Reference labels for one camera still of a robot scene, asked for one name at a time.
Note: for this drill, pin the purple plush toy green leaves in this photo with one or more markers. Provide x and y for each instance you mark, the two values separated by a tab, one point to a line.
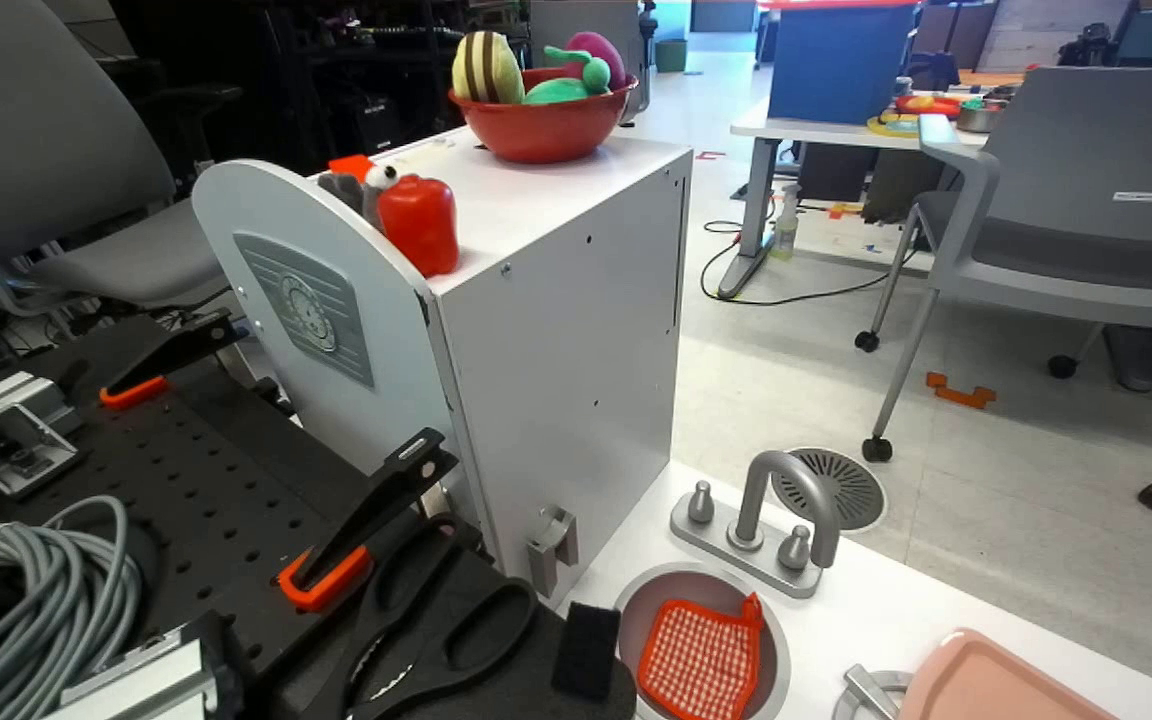
602	52

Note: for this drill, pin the white toy fridge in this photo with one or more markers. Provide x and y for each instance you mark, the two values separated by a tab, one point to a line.
577	334

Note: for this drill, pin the grey fridge hinge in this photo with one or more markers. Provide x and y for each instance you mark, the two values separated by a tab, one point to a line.
553	544

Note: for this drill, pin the red pepper toy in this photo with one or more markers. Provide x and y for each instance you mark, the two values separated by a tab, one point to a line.
416	225

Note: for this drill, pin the grey toy faucet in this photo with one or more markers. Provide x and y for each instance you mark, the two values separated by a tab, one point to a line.
791	481

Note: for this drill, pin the yellow brown striped plush toy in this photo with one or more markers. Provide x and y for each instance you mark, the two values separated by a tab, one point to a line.
487	64

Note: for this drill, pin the white toy kitchen counter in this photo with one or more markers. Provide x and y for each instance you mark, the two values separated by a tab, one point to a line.
871	613

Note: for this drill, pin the grey toy stove burner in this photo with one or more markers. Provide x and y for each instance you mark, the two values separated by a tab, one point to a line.
871	692

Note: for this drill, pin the red bowl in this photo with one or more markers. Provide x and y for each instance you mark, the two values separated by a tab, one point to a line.
543	132

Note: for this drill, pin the black sponge block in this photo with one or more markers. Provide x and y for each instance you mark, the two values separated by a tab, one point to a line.
586	653

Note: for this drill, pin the round grey floor drain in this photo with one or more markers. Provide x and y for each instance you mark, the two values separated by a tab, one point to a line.
856	485

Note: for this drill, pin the grey table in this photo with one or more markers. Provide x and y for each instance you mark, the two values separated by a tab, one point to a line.
802	132

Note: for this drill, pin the white rounded panel grey label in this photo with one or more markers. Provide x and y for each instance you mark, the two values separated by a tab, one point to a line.
257	214

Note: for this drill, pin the blue storage bin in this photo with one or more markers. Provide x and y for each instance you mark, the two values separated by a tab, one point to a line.
842	64

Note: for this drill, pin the pink plastic tray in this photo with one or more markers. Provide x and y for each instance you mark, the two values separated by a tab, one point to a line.
988	685

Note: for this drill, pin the grey office chair on casters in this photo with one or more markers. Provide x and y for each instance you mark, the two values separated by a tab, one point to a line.
1096	201

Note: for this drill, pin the aluminium block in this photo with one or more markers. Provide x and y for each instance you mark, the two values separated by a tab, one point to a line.
138	683

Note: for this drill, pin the grey padded chair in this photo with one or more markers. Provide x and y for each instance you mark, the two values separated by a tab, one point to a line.
57	120

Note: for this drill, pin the silver metal bracket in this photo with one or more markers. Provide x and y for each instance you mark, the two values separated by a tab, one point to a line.
2	435

